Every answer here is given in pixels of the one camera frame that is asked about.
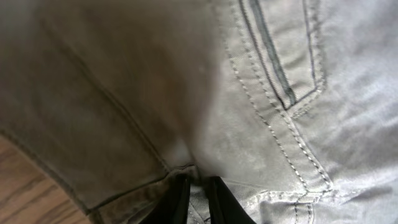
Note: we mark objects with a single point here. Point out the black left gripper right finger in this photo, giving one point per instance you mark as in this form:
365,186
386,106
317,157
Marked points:
223,206

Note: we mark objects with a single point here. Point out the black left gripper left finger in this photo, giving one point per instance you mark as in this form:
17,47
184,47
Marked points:
173,206

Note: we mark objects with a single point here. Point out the grey shorts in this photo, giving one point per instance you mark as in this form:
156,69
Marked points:
293,104

